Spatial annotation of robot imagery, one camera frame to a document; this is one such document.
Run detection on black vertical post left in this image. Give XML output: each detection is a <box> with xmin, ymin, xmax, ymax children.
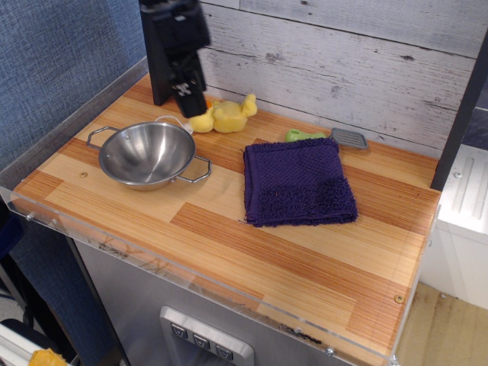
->
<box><xmin>140</xmin><ymin>12</ymin><xmax>172</xmax><ymax>106</ymax></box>

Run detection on yellow plush duck toy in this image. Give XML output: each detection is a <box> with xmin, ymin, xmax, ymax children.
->
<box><xmin>188</xmin><ymin>94</ymin><xmax>258</xmax><ymax>133</ymax></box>

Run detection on clear acrylic front guard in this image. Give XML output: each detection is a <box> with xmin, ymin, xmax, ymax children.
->
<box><xmin>2</xmin><ymin>182</ymin><xmax>439</xmax><ymax>365</ymax></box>

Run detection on white side appliance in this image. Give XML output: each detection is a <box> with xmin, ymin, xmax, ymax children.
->
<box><xmin>419</xmin><ymin>145</ymin><xmax>487</xmax><ymax>309</ymax></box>

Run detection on yellow tape piece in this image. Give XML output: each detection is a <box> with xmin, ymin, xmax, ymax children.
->
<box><xmin>27</xmin><ymin>348</ymin><xmax>68</xmax><ymax>366</ymax></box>

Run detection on black vertical post right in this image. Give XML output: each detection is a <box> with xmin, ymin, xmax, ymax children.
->
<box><xmin>430</xmin><ymin>34</ymin><xmax>487</xmax><ymax>191</ymax></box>

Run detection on green handled grey spatula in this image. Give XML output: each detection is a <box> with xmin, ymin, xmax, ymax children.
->
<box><xmin>284</xmin><ymin>128</ymin><xmax>368</xmax><ymax>149</ymax></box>

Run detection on black vertical post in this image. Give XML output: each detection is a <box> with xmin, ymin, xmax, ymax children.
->
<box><xmin>140</xmin><ymin>12</ymin><xmax>172</xmax><ymax>106</ymax></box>
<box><xmin>430</xmin><ymin>34</ymin><xmax>487</xmax><ymax>191</ymax></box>

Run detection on stainless steel two-handled pot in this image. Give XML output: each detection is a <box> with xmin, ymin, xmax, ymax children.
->
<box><xmin>86</xmin><ymin>121</ymin><xmax>212</xmax><ymax>191</ymax></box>

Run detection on stainless steel cabinet front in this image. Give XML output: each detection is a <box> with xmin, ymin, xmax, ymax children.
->
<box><xmin>75</xmin><ymin>241</ymin><xmax>346</xmax><ymax>365</ymax></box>

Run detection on purple folded towel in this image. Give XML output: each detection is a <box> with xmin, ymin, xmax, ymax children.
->
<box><xmin>243</xmin><ymin>138</ymin><xmax>358</xmax><ymax>227</ymax></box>

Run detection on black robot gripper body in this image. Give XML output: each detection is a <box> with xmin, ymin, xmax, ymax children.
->
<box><xmin>140</xmin><ymin>0</ymin><xmax>210</xmax><ymax>60</ymax></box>

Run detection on silver button control panel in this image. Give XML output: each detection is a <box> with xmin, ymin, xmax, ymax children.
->
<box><xmin>159</xmin><ymin>306</ymin><xmax>255</xmax><ymax>366</ymax></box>

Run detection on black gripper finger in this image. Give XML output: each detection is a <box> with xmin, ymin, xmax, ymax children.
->
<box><xmin>168</xmin><ymin>51</ymin><xmax>207</xmax><ymax>118</ymax></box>

